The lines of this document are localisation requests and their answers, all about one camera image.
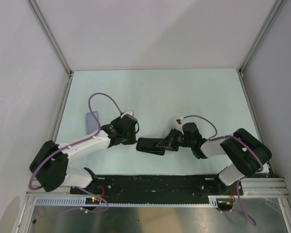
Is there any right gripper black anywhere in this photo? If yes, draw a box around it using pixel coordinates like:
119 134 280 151
156 128 193 152

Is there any black phone case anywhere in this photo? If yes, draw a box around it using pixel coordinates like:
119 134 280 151
136 137 165 156

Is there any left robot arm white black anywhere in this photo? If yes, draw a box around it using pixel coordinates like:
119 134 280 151
29 110 138 194

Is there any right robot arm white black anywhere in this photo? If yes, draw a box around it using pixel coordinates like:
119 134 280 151
156 122 272 195

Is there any lilac phone case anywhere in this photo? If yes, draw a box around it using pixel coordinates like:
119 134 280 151
85 112 99 134

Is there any left controller board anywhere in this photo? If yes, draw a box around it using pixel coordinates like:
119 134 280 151
85 197 100 205

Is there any controller board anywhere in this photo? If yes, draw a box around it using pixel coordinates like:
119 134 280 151
85 197 100 205
217 200 234 212

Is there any right controller board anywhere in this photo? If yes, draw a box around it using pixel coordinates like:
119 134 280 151
217 200 234 212

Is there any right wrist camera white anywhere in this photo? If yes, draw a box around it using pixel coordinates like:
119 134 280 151
176 117 184 134

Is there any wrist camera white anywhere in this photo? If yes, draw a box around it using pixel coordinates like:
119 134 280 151
121 110 134 118
176 117 184 134

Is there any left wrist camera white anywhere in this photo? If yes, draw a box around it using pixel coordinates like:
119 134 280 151
121 110 134 118

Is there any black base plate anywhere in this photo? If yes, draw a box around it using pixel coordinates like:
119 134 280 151
70 173 244 205

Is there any white slotted cable duct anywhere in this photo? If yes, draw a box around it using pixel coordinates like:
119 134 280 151
35 197 218 208

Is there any right aluminium frame post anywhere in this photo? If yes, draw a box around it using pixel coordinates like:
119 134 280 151
239 0 286 76

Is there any aluminium frame post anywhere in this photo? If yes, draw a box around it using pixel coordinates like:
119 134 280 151
28 0 73 76
239 0 286 76

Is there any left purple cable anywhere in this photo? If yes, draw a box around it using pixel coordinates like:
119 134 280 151
28 92 127 219

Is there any left aluminium frame post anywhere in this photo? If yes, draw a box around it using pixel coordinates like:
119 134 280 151
28 0 73 76

